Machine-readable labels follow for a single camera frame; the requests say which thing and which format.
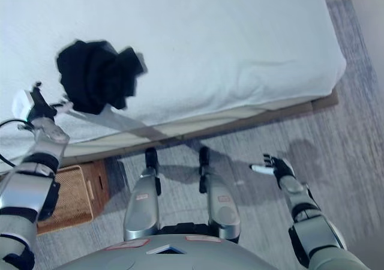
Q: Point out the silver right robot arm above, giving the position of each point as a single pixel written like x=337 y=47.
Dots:
x=312 y=222

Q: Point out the silver robot leg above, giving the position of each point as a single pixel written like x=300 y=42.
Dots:
x=222 y=210
x=142 y=210

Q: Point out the silver right robot leg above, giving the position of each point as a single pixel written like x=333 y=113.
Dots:
x=222 y=210

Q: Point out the silver left robot leg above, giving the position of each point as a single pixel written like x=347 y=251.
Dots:
x=142 y=210

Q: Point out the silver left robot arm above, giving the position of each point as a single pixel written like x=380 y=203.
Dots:
x=33 y=177

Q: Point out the white terry blanket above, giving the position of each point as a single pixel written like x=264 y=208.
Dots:
x=210 y=42

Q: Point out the woven wicker basket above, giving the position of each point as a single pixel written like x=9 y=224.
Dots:
x=75 y=195

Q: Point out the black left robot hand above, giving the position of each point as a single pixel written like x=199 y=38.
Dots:
x=36 y=108

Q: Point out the grey robot torso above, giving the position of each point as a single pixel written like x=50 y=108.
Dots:
x=168 y=256

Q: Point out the black clothes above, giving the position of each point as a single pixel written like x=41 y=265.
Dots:
x=99 y=75

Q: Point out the brown wooden bed frame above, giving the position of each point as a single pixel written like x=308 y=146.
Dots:
x=210 y=123

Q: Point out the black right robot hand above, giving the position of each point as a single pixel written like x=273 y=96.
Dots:
x=279 y=168

